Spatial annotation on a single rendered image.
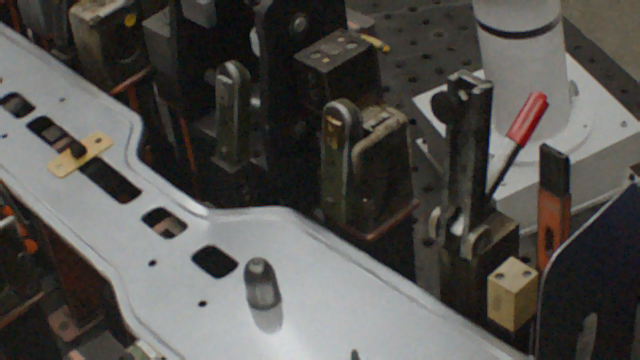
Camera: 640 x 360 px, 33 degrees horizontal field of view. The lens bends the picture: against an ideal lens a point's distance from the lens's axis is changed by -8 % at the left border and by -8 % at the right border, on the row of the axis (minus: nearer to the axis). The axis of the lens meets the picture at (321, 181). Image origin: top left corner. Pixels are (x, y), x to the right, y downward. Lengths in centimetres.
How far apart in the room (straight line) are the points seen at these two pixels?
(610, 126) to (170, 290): 72
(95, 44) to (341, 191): 43
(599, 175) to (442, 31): 52
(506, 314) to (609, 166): 61
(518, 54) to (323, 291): 50
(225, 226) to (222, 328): 14
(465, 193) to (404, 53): 94
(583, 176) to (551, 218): 61
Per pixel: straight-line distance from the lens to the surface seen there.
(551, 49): 148
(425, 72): 189
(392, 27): 201
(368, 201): 119
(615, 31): 330
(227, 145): 127
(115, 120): 138
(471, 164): 99
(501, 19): 144
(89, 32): 145
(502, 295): 100
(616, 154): 159
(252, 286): 107
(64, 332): 155
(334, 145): 114
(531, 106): 106
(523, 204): 154
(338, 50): 119
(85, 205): 126
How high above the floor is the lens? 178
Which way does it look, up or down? 40 degrees down
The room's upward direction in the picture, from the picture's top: 9 degrees counter-clockwise
